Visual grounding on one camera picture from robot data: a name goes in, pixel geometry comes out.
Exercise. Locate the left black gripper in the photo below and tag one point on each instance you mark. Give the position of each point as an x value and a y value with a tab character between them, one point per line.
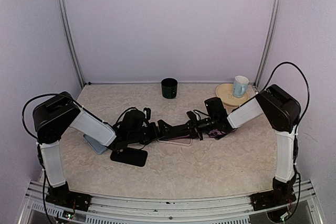
155	134

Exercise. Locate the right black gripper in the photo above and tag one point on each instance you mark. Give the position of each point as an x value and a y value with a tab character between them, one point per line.
194	130

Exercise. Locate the pink phone case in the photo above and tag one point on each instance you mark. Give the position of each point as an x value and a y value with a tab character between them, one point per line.
179	142

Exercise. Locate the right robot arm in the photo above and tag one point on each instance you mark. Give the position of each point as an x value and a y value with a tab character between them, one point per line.
280	109

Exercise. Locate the black phone case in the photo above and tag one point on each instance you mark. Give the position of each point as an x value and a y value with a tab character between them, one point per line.
130	156

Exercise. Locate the light blue phone case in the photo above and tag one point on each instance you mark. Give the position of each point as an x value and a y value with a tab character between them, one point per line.
95	145

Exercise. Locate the dark green cup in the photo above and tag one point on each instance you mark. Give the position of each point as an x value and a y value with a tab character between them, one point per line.
169	88

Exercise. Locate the beige round plate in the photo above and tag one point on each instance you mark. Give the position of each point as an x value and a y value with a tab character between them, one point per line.
225	93

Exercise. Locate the light blue mug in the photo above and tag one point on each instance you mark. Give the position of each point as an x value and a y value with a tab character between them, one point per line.
239	86

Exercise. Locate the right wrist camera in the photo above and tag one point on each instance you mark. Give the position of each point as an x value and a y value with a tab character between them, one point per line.
194	117

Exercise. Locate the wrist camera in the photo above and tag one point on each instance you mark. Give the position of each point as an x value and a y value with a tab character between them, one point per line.
147	112
194	117

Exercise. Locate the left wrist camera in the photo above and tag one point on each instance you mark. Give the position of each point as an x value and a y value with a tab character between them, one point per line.
147	112

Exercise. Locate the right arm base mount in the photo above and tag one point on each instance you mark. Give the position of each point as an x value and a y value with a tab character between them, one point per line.
270	199

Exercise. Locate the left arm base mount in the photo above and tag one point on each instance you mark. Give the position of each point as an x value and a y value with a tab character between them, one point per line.
72	200

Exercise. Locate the right aluminium frame post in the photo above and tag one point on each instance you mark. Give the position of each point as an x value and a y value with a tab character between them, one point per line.
268	42

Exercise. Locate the aluminium frame post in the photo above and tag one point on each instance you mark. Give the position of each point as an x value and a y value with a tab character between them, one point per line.
268	42
70	43

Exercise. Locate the left aluminium frame post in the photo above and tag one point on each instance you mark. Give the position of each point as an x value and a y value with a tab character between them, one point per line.
70	43

